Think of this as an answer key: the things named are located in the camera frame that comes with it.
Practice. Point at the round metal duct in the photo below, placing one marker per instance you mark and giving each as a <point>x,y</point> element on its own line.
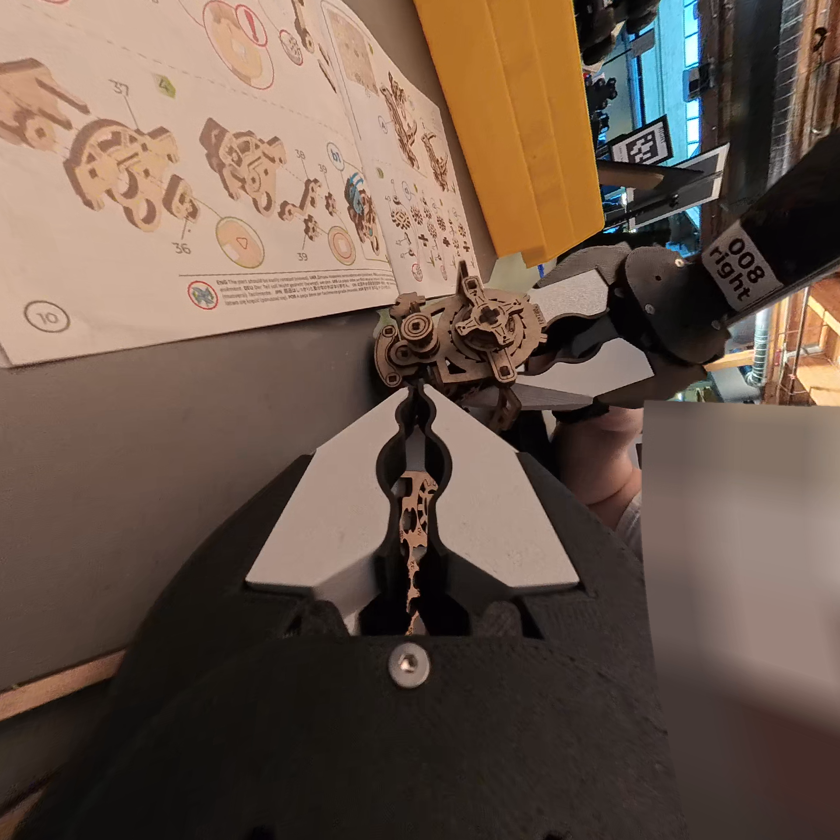
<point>764,348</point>

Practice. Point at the rack of dark equipment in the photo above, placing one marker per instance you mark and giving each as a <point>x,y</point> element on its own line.
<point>610,26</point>

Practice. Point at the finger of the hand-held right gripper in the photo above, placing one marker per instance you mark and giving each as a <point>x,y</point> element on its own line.
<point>577,295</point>
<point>610,371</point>

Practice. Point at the yellow plastic bin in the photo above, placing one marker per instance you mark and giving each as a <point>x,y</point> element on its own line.
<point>525,131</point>

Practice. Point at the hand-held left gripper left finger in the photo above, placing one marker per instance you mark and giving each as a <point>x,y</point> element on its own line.
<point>315,525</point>

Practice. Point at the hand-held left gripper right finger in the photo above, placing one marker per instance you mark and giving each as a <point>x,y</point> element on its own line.
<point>505,525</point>

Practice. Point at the wooden gear mechanism model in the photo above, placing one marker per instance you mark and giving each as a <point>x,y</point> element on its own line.
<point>479,328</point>

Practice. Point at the person's right hand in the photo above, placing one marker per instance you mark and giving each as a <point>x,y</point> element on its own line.
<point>604,453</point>

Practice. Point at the model instruction booklet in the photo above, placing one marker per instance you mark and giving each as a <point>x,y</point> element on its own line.
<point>131,275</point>

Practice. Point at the person's right forearm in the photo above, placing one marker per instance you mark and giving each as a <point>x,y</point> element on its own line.
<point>631,525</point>

